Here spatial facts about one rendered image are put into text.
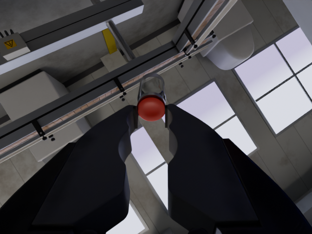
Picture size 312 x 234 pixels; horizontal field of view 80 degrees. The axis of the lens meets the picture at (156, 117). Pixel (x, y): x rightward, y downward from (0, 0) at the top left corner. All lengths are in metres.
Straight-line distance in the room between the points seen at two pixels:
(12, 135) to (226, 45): 2.44
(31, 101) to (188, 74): 2.21
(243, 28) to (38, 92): 2.67
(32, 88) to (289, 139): 3.83
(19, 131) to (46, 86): 1.39
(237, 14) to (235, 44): 0.41
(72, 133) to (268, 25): 3.59
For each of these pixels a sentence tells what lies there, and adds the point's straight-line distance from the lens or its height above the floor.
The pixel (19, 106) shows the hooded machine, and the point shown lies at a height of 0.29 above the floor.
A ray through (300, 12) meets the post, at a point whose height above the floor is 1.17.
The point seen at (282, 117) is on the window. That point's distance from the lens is 3.79.
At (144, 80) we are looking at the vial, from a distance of 0.16.
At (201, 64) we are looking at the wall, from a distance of 3.29.
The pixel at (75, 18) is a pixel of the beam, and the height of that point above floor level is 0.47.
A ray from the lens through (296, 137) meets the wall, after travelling 3.97.
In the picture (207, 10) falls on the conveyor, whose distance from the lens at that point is 0.96.
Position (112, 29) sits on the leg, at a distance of 1.28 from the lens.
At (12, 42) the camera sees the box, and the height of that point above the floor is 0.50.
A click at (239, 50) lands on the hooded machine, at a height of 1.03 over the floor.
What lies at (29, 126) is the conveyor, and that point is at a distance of 1.11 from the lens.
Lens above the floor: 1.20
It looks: 1 degrees down
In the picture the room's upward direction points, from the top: 148 degrees clockwise
